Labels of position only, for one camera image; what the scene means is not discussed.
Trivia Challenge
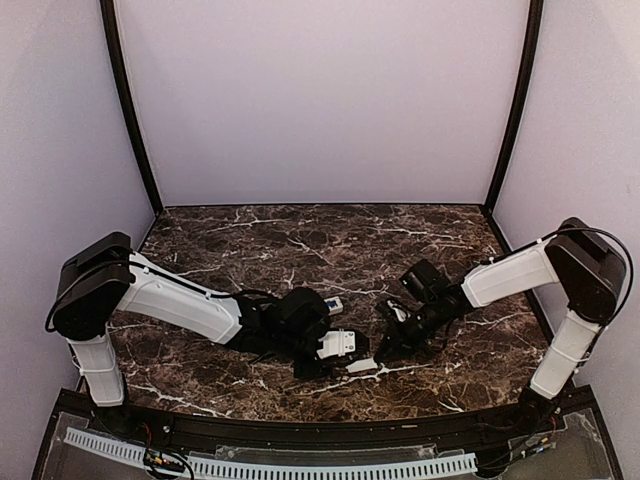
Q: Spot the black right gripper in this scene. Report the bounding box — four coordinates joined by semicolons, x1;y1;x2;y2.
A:
375;298;446;363

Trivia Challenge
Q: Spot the white battery cover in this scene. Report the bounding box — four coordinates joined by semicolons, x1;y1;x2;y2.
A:
346;357;379;373

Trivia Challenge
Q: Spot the white remote control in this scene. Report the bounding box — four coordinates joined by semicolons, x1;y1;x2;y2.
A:
324;296;344;316

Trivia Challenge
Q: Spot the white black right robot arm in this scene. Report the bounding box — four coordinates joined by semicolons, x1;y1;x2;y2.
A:
374;217;635;434

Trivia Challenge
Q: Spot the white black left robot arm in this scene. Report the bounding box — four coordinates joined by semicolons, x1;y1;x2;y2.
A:
45;232;356;436

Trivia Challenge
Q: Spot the black front frame rail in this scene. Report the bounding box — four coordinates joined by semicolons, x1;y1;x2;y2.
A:
124;405;549;450

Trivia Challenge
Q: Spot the small circuit board with wires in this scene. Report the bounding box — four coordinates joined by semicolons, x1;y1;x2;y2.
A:
142;447;195;480

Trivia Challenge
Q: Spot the white slotted cable duct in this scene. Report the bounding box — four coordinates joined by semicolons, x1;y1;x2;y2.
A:
64;427;477;479

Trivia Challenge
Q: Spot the black right corner frame post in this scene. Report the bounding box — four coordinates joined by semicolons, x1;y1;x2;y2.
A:
483;0;544;216

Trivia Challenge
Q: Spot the black corner frame post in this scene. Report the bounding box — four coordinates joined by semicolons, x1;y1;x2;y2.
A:
483;0;544;216
99;0;164;216

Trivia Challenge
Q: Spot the black left corner frame post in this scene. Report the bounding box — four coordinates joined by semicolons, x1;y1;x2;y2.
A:
99;0;164;216

